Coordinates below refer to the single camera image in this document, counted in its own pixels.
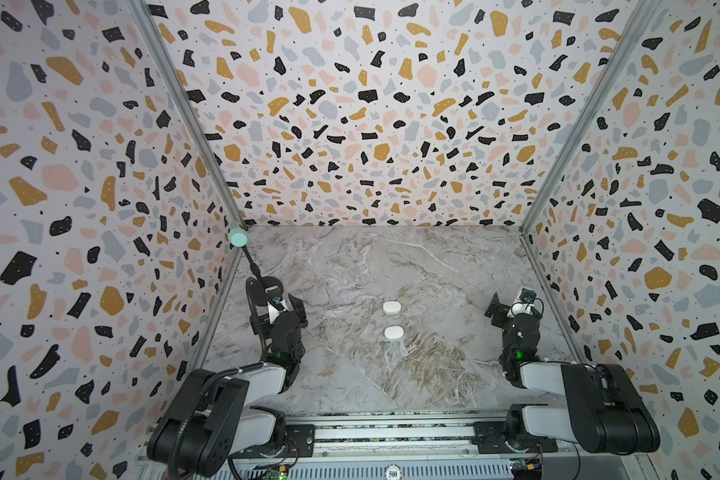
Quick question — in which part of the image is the white earbud charging case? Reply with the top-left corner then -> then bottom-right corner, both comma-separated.
382,301 -> 402,315

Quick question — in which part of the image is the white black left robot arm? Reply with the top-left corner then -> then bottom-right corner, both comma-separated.
146,276 -> 311,479

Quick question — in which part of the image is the black stand with green ball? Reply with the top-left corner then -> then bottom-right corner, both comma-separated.
227,226 -> 278,288

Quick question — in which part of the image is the aluminium corner frame post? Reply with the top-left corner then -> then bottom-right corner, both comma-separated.
125,0 -> 247,232
518,0 -> 667,236

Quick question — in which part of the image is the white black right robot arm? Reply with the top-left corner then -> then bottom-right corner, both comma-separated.
485,288 -> 661,456

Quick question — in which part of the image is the aluminium corner frame post left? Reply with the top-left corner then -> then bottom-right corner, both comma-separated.
125,0 -> 247,232

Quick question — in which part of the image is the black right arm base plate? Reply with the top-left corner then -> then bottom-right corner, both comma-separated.
471,421 -> 559,454

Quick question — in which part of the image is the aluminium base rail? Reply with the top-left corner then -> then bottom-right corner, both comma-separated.
137,407 -> 646,480

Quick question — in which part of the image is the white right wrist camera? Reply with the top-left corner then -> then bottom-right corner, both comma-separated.
508,287 -> 537,318

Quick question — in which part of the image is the aluminium corner frame post right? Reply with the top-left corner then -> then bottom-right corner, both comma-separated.
518,0 -> 667,236

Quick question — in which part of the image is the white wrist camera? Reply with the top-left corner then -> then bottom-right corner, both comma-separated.
265,285 -> 289,325
508,287 -> 537,318

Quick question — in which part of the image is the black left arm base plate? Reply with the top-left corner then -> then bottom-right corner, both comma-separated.
261,424 -> 316,458

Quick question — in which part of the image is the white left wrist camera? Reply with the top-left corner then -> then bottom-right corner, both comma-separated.
265,285 -> 289,325

